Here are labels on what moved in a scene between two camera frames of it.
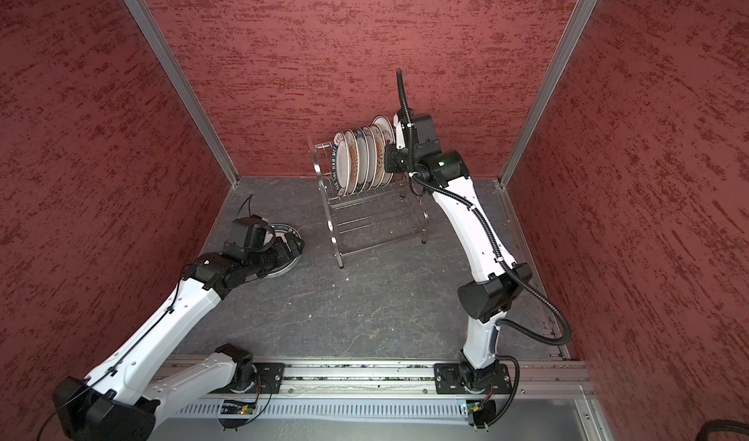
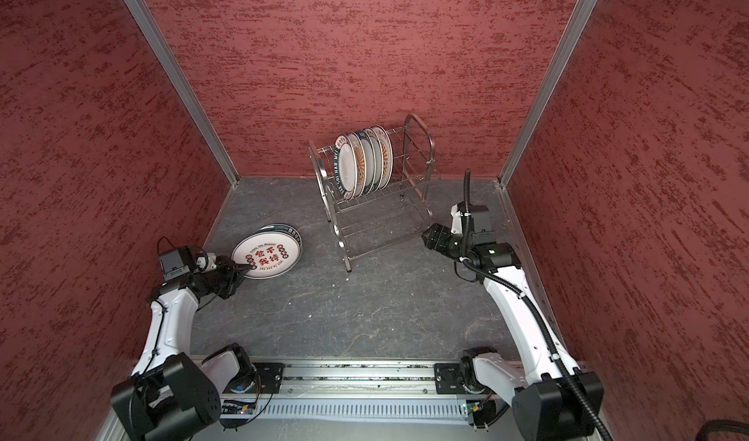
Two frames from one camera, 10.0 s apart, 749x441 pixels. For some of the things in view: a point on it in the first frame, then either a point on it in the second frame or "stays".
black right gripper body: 402,159 → 446,240
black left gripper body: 271,257 → 222,279
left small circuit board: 235,407 stays
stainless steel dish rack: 364,219 stays
